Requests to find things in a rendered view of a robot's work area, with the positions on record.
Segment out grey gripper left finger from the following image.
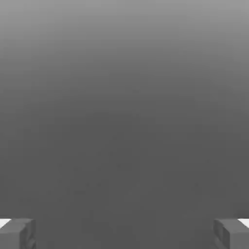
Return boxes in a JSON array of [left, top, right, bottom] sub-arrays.
[[0, 218, 37, 249]]

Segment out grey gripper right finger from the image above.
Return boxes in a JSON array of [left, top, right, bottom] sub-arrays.
[[213, 218, 249, 249]]

